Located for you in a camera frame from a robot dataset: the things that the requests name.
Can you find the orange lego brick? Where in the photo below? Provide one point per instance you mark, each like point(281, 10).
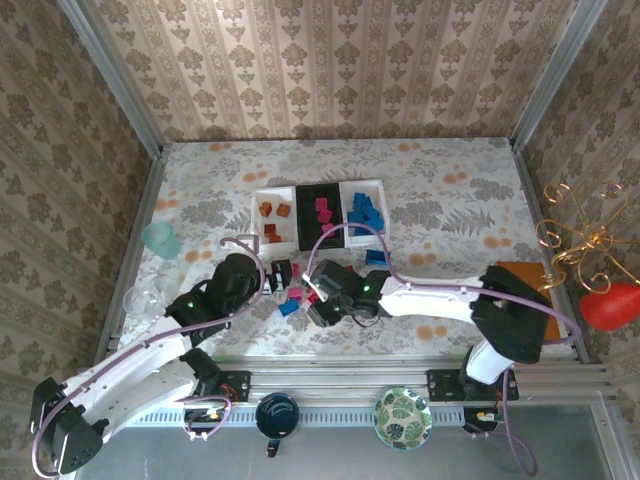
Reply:
point(265, 208)
point(284, 211)
point(273, 239)
point(270, 229)

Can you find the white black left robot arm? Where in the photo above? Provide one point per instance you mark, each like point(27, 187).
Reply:
point(125, 370)

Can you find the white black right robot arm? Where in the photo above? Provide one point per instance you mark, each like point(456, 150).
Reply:
point(430, 297)

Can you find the blue lego brick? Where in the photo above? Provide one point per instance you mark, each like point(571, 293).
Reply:
point(376, 257)
point(374, 216)
point(288, 307)
point(367, 229)
point(361, 199)
point(356, 216)

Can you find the white plastic bin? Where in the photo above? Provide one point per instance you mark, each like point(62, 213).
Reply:
point(346, 190)
point(289, 230)

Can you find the black plastic bin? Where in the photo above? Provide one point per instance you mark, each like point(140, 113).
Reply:
point(307, 235)

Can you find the clear drinking glass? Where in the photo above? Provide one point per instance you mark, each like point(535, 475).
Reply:
point(167, 282)
point(142, 302)

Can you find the teal plastic cup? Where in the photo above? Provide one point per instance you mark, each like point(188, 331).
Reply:
point(161, 242)

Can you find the dark blue mug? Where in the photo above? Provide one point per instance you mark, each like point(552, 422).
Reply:
point(277, 415)

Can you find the green leaf pattern bowl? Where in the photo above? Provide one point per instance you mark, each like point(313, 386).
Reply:
point(402, 417)

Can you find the grey metal shelf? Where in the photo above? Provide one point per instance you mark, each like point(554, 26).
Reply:
point(340, 460)

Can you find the orange flat board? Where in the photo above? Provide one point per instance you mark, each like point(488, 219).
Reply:
point(525, 272)

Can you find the red heart ornament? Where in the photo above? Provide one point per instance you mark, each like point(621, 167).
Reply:
point(610, 307)

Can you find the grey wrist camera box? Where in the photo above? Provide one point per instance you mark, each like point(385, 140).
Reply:
point(331, 276)

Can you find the silver square metal bracket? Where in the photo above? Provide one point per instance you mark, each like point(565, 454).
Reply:
point(256, 244)

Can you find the aluminium mounting rail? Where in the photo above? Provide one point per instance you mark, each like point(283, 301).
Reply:
point(340, 375)

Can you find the aluminium frame rail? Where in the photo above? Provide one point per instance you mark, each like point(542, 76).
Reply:
point(529, 190)
point(135, 240)

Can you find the aluminium frame post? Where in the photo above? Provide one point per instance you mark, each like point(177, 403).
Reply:
point(107, 75)
point(555, 75)

